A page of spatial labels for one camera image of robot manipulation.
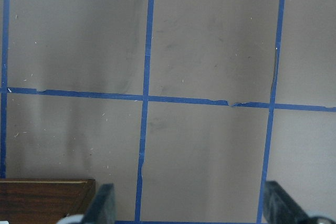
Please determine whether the dark brown wooden cabinet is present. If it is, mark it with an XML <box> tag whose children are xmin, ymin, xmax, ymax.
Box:
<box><xmin>1</xmin><ymin>178</ymin><xmax>96</xmax><ymax>223</ymax></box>

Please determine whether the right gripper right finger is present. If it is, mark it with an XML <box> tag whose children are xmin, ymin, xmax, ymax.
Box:
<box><xmin>263</xmin><ymin>180</ymin><xmax>335</xmax><ymax>224</ymax></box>

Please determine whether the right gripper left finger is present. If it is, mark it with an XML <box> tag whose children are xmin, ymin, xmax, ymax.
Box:
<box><xmin>59</xmin><ymin>184</ymin><xmax>116</xmax><ymax>224</ymax></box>

